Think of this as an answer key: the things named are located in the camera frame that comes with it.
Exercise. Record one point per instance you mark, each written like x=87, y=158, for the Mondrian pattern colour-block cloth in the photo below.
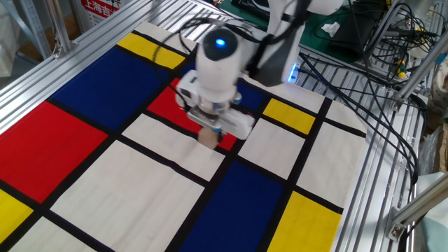
x=140, y=196

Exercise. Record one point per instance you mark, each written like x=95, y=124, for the aluminium profile beam with bracket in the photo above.
x=420, y=204

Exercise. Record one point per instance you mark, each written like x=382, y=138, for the grey perforated shelf upright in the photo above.
x=35, y=24

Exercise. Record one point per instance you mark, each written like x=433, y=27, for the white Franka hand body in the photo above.
x=239, y=124

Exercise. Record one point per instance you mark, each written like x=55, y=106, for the aluminium frame post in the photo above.
x=57, y=21

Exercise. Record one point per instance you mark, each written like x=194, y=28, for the red and white sign carton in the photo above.
x=99, y=8

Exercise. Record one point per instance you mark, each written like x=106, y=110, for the white Franka Panda arm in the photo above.
x=218, y=73

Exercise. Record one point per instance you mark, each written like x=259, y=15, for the black flat device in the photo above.
x=250, y=4

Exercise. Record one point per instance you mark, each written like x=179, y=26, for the beige bag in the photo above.
x=440, y=87

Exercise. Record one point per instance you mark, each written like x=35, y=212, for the black box device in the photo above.
x=353, y=31

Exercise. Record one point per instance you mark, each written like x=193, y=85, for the small wooden cube block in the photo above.
x=208, y=139

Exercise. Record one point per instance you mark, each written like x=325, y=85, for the green mat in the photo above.
x=315, y=38

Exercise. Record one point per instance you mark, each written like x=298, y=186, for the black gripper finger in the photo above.
x=220, y=136

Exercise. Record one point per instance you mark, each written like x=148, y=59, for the crumpled white paper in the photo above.
x=330, y=29

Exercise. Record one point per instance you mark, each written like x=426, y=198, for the silver bar-shaped wrist camera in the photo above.
x=204, y=119

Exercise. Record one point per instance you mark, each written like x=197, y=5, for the pale teal plastic sheet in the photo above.
x=435, y=227

